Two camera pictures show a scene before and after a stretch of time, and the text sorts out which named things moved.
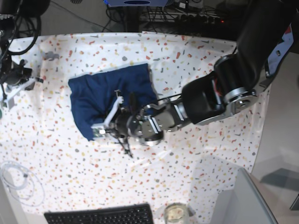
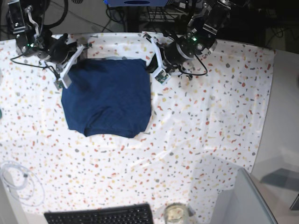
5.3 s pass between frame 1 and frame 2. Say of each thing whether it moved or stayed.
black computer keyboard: stayed
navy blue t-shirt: moved
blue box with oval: stayed
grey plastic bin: stayed
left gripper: moved
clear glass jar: stayed
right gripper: moved
